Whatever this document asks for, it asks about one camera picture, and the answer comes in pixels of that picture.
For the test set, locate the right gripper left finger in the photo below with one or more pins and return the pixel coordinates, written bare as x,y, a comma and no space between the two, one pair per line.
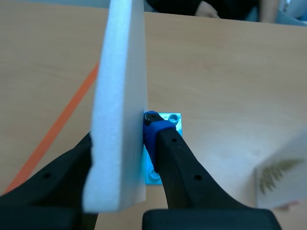
48,187

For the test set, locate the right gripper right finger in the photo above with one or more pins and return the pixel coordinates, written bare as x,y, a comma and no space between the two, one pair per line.
182,172

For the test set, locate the white foam leaf card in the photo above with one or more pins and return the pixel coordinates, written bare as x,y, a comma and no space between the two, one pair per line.
120,107

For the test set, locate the toy brick block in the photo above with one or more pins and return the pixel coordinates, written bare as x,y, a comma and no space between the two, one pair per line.
177,119

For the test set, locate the fern leaf picture card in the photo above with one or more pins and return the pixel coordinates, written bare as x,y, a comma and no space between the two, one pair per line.
280,177

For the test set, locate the person's hand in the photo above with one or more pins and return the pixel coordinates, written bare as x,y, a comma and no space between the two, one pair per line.
207,10

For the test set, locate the person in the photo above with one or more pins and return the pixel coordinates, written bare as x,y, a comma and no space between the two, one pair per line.
230,8

